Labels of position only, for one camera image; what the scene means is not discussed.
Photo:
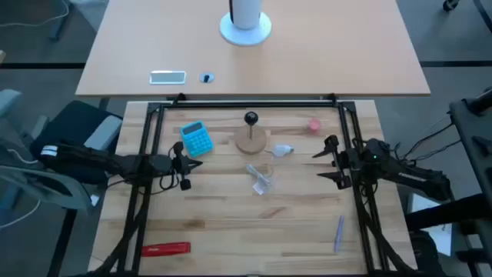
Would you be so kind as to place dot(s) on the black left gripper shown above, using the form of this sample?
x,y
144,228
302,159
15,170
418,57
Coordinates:
x,y
178,163

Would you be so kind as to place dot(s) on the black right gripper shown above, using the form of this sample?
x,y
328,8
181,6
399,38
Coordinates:
x,y
348,161

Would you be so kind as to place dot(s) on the white lightbulb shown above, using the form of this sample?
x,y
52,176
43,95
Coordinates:
x,y
282,150

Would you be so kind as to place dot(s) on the wooden base lamp black socket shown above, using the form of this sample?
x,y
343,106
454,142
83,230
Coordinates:
x,y
250,142

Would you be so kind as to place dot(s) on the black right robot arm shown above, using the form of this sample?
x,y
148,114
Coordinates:
x,y
419,179

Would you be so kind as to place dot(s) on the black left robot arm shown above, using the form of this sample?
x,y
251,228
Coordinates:
x,y
96,159

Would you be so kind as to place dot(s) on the teal flat dish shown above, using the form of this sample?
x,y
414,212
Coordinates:
x,y
197,140

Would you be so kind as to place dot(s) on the pink plastic cup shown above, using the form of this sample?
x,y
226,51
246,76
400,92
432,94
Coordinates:
x,y
314,125

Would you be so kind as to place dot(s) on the purple pen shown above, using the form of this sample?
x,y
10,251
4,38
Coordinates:
x,y
338,234

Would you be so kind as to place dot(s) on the red marker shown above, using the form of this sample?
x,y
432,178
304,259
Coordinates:
x,y
165,249

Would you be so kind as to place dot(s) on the white smartphone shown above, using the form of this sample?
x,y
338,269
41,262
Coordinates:
x,y
168,77

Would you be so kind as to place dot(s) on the white paper sheet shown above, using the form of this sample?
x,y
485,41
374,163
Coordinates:
x,y
426,204

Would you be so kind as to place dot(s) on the beige desk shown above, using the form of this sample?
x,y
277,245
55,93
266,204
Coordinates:
x,y
326,46

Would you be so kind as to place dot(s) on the dark blue office chair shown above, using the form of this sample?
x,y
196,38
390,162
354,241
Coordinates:
x,y
73,123

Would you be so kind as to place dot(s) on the black equipment cart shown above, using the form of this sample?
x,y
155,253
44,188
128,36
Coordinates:
x,y
473,127

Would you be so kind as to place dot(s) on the white cylindrical base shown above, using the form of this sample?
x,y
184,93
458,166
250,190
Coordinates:
x,y
246,15

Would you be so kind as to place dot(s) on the black chair caster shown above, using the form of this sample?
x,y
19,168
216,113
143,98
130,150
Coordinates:
x,y
449,4

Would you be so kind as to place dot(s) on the black aluminium table frame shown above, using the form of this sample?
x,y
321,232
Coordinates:
x,y
154,105

